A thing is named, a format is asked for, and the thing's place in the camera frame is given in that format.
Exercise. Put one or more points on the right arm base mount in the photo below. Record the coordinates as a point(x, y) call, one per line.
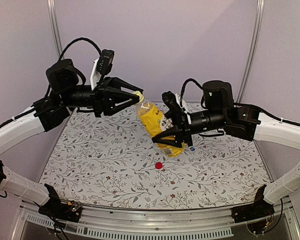
point(259, 208)

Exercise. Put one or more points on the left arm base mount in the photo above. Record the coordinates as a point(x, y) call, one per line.
point(56, 209)

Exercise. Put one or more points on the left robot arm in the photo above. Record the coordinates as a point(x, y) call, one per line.
point(68, 91)

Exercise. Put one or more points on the metal frame post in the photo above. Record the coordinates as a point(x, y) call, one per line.
point(260, 5)
point(54, 26)

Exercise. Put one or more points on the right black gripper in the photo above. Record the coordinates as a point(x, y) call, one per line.
point(181, 130)

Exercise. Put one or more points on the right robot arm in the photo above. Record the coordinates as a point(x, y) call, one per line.
point(244, 121)

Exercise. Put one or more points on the right metal frame post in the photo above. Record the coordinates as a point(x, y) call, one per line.
point(260, 5)

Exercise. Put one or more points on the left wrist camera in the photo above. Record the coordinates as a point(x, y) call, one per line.
point(101, 67)

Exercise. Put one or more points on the white blue bottle cap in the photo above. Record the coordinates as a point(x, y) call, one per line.
point(192, 149)

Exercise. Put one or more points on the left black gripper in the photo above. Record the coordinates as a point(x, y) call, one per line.
point(105, 96)

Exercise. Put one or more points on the left metal frame post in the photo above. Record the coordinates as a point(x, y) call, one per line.
point(54, 26)

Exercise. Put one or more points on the red bottle cap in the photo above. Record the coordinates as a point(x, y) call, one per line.
point(158, 165)

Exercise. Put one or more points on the floral table mat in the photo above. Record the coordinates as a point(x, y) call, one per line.
point(110, 161)

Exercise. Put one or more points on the pale yellow bottle cap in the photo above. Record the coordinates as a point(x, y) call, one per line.
point(140, 96)

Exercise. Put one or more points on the yellow juice bottle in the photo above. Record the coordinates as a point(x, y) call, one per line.
point(155, 122)

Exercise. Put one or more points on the aluminium front rail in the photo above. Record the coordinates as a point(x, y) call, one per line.
point(109, 223)

